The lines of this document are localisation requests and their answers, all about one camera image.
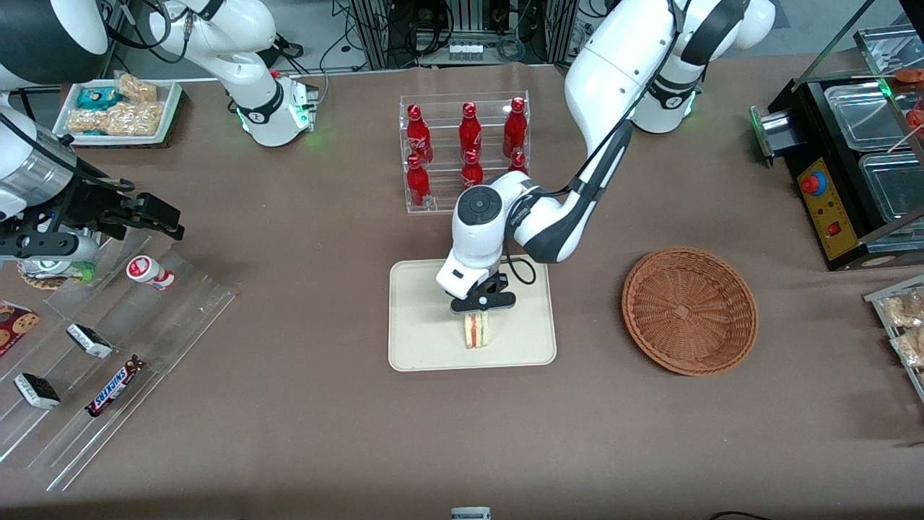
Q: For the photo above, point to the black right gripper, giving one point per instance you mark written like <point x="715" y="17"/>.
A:
<point x="92" y="204"/>

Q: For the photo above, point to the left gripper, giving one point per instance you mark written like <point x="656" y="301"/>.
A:
<point x="500" y="279"/>

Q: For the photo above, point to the triangular sandwich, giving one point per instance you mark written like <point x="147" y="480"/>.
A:
<point x="476" y="332"/>

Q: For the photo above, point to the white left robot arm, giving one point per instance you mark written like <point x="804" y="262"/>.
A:
<point x="613" y="72"/>

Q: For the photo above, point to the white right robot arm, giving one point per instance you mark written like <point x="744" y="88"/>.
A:
<point x="245" y="43"/>

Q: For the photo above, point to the beige rectangular tray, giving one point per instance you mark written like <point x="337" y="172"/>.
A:
<point x="419" y="325"/>

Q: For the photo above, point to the white snack tray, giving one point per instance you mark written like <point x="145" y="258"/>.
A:
<point x="170" y="108"/>

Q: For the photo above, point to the round brown wicker basket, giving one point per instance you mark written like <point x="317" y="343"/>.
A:
<point x="689" y="310"/>

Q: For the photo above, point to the small white yogurt bottle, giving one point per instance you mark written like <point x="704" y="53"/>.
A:
<point x="144" y="269"/>

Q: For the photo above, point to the small green item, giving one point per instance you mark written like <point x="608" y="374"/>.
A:
<point x="85" y="273"/>

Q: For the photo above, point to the clear acrylic stepped shelf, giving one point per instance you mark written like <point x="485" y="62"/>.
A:
<point x="180" y="318"/>

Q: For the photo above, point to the large rice cracker pack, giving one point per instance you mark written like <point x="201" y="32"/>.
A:
<point x="137" y="119"/>

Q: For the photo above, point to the grey right wrist housing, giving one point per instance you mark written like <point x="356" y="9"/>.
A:
<point x="50" y="247"/>

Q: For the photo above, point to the clear bag of crackers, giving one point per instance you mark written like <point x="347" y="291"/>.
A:
<point x="86" y="120"/>

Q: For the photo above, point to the clear acrylic bottle rack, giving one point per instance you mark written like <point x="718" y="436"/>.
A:
<point x="445" y="180"/>

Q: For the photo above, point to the red cola bottle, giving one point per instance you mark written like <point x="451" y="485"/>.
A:
<point x="515" y="130"/>
<point x="470" y="133"/>
<point x="518" y="163"/>
<point x="472" y="173"/>
<point x="417" y="137"/>
<point x="417" y="184"/>

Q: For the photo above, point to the small rice cracker pack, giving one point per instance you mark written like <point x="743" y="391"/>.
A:
<point x="137" y="88"/>

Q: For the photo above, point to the small wicker coaster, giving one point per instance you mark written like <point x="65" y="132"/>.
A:
<point x="43" y="278"/>

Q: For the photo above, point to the teal snack pack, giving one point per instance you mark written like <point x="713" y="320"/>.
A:
<point x="97" y="96"/>

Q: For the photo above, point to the black and white snack bar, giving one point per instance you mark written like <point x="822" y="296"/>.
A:
<point x="90" y="341"/>
<point x="36" y="391"/>

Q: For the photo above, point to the brown Snickers bar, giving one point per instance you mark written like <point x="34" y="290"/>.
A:
<point x="114" y="386"/>

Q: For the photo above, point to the red cookie pack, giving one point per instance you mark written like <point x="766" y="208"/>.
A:
<point x="18" y="325"/>

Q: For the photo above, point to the white labelled device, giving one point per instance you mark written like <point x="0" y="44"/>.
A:
<point x="471" y="514"/>

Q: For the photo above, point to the white power strip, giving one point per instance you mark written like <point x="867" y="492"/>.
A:
<point x="465" y="50"/>

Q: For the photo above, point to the black food warmer appliance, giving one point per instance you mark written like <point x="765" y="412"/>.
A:
<point x="787" y="108"/>

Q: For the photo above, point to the clear plastic pan lid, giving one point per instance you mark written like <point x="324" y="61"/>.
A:
<point x="899" y="188"/>
<point x="863" y="115"/>

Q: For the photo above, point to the clear bagged pastry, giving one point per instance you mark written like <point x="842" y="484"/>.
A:
<point x="911" y="347"/>
<point x="906" y="309"/>

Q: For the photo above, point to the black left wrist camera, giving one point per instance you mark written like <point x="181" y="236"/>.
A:
<point x="494" y="283"/>

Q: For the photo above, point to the aluminium equipment frame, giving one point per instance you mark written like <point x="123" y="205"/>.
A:
<point x="377" y="32"/>

